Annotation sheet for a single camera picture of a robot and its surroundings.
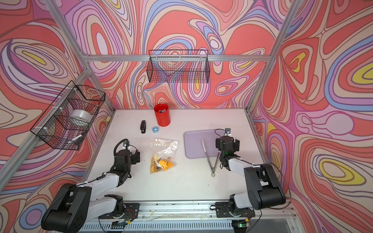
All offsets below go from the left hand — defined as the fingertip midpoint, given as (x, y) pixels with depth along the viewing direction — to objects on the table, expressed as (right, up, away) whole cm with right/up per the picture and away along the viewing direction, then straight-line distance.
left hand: (130, 151), depth 90 cm
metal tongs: (+52, -10, -4) cm, 53 cm away
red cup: (+18, +24, +12) cm, 32 cm away
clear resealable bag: (+20, -2, +3) cm, 21 cm away
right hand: (+63, +6, +2) cm, 63 cm away
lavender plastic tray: (+40, +4, +9) cm, 41 cm away
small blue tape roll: (+12, +13, +17) cm, 25 cm away
